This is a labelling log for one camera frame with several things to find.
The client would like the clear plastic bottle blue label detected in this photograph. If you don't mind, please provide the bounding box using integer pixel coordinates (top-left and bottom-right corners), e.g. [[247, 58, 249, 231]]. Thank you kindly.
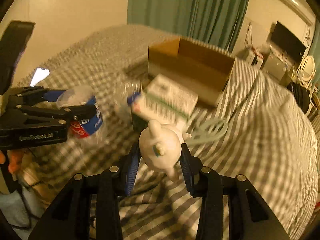
[[56, 85, 104, 140]]

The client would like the green white carton box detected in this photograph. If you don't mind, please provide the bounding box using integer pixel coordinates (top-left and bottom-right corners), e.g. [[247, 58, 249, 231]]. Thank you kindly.
[[131, 74, 198, 132]]

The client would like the white pig figurine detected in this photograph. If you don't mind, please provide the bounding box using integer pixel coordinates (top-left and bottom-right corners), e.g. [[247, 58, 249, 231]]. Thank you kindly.
[[139, 119, 191, 183]]

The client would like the grey folding clothes hanger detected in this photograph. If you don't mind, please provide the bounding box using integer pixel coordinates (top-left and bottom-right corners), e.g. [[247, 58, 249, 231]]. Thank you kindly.
[[185, 118, 228, 146]]

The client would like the operator hand orange glove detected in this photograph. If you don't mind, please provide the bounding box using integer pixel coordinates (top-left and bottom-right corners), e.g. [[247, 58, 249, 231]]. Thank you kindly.
[[8, 149, 27, 174]]

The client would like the black clothes pile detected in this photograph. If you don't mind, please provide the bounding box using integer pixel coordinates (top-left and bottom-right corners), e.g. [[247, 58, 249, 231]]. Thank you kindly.
[[286, 82, 310, 114]]

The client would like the brown cardboard box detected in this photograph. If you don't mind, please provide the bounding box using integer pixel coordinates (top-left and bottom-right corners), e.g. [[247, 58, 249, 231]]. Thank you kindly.
[[148, 37, 235, 107]]

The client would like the grey mini fridge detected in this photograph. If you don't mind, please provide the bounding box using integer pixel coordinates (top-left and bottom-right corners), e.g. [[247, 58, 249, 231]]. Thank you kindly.
[[262, 53, 287, 80]]

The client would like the white oval vanity mirror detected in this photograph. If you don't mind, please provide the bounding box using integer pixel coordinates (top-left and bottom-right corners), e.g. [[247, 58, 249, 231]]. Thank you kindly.
[[297, 55, 316, 89]]

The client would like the teal window curtain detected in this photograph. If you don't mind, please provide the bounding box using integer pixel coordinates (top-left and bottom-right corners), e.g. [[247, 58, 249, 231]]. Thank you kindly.
[[309, 20, 320, 67]]

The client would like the white air conditioner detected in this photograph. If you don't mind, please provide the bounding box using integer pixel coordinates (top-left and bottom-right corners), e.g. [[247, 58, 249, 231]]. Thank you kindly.
[[280, 0, 315, 26]]

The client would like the black wall television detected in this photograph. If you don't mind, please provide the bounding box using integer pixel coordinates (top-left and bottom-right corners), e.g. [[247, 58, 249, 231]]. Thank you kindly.
[[270, 21, 306, 63]]

